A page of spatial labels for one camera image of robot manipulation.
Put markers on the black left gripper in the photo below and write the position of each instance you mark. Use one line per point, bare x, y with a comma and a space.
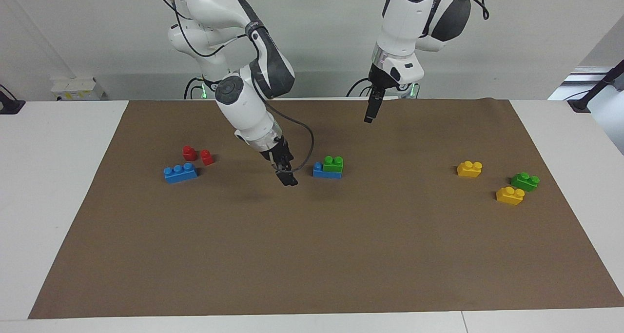
379, 79

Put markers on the black table clamp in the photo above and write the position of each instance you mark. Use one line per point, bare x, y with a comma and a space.
10, 106

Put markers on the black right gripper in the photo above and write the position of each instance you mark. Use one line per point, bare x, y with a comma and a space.
277, 153

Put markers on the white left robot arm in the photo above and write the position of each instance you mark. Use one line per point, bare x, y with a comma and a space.
404, 21

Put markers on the white power strip box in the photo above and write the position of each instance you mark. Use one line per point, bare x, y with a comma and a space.
78, 88

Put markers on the blue three-stud toy block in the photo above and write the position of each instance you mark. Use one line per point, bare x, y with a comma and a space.
319, 173
180, 173

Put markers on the green two-stud toy block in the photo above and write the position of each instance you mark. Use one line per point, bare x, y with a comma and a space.
525, 182
333, 165

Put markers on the brown paper table mat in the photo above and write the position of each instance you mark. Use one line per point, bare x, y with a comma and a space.
341, 250

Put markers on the yellow two-stud toy block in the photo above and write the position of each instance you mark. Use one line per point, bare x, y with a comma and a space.
510, 196
469, 170

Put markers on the red single-stud toy block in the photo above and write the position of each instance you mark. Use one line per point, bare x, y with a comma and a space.
189, 153
207, 158

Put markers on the black angled camera stand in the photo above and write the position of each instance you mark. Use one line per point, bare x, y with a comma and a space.
597, 87

